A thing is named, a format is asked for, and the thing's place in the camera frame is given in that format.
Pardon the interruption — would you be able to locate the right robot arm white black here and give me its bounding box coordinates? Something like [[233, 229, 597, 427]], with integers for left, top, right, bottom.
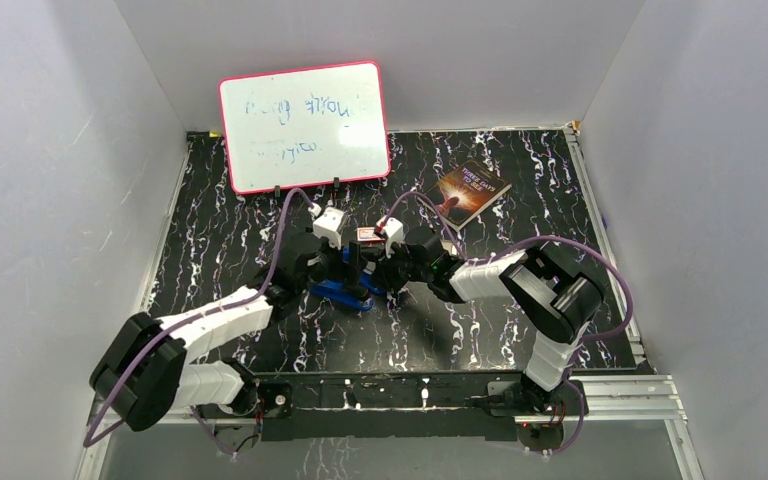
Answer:
[[372, 229, 604, 414]]

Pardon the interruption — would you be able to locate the small red staple box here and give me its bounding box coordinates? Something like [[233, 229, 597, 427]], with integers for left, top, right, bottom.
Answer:
[[356, 227, 385, 244]]

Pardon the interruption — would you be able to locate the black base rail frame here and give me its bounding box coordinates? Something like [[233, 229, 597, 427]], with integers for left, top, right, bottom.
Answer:
[[199, 372, 575, 450]]

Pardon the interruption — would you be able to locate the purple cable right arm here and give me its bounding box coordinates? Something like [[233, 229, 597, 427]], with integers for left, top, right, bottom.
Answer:
[[375, 192, 635, 458]]

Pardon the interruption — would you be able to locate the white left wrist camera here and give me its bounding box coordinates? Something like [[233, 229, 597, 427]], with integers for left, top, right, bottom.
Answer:
[[312, 207, 347, 250]]

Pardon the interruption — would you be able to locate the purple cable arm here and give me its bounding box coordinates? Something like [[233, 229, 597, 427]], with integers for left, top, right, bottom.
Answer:
[[375, 192, 635, 458], [83, 187, 322, 458]]

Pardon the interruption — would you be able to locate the whiteboard with pink frame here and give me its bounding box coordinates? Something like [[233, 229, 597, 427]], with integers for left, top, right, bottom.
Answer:
[[218, 61, 392, 195]]

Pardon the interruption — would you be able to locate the paperback book orange cover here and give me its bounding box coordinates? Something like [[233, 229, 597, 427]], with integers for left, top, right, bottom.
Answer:
[[426, 160, 511, 231]]

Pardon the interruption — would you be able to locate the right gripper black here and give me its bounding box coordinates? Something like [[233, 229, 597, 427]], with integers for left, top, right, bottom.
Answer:
[[369, 239, 433, 292]]

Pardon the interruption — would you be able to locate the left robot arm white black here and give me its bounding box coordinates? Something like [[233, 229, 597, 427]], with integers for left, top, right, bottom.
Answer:
[[89, 238, 371, 431]]

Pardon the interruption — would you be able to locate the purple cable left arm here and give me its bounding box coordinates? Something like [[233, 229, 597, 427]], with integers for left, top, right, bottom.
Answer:
[[83, 187, 322, 458]]

